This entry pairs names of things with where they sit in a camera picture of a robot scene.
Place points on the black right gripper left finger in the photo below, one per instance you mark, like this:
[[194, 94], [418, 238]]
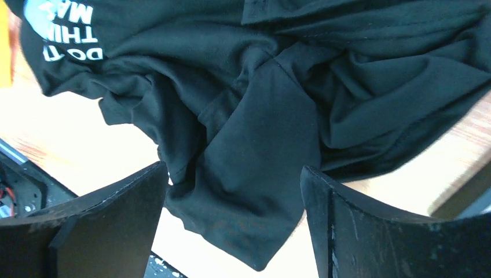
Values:
[[105, 233]]

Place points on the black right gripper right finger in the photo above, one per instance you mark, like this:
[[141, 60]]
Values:
[[355, 235]]

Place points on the black printed t-shirt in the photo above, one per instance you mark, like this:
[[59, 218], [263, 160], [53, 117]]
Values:
[[239, 96]]

